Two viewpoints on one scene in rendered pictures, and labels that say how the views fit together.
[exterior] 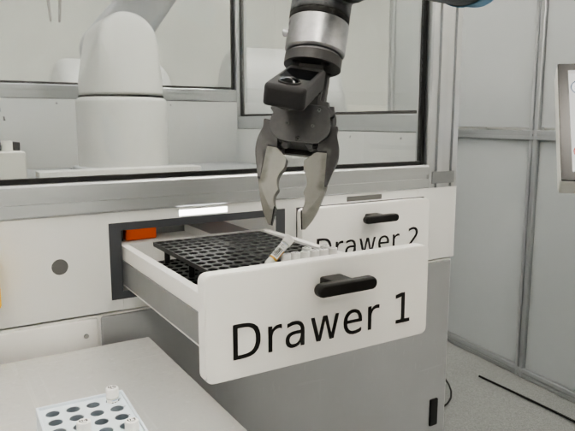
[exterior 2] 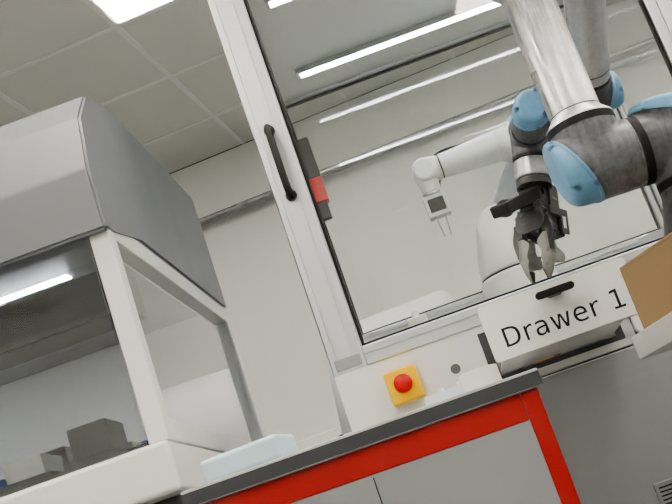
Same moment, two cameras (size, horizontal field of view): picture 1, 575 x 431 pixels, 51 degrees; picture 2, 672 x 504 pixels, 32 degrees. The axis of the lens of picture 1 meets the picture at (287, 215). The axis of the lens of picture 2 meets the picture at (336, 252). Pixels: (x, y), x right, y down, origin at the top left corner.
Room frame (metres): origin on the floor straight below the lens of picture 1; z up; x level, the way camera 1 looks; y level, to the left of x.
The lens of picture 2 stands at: (-1.36, -0.95, 0.57)
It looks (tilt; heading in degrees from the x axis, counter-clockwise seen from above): 14 degrees up; 34
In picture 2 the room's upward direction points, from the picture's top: 19 degrees counter-clockwise
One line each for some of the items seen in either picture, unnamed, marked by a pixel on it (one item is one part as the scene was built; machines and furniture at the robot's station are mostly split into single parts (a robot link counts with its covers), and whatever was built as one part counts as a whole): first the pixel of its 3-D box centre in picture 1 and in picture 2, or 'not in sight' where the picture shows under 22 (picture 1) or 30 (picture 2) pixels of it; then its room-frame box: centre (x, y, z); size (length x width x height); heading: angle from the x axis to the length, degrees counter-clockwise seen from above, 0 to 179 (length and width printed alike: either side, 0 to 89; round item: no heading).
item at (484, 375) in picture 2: not in sight; (481, 381); (0.40, 0.04, 0.78); 0.07 x 0.07 x 0.04
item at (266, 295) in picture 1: (324, 306); (559, 310); (0.63, -0.04, 0.87); 0.29 x 0.02 x 0.11; 121
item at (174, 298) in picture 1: (239, 274); (555, 331); (0.81, 0.07, 0.86); 0.40 x 0.26 x 0.06; 31
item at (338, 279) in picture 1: (339, 283); (554, 291); (0.61, -0.05, 0.91); 0.07 x 0.04 x 0.01; 121
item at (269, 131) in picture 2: not in sight; (278, 160); (0.67, 0.48, 1.45); 0.05 x 0.03 x 0.19; 31
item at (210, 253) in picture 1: (241, 271); not in sight; (0.80, 0.06, 0.87); 0.22 x 0.18 x 0.06; 31
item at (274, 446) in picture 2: not in sight; (249, 459); (0.15, 0.38, 0.78); 0.15 x 0.10 x 0.04; 109
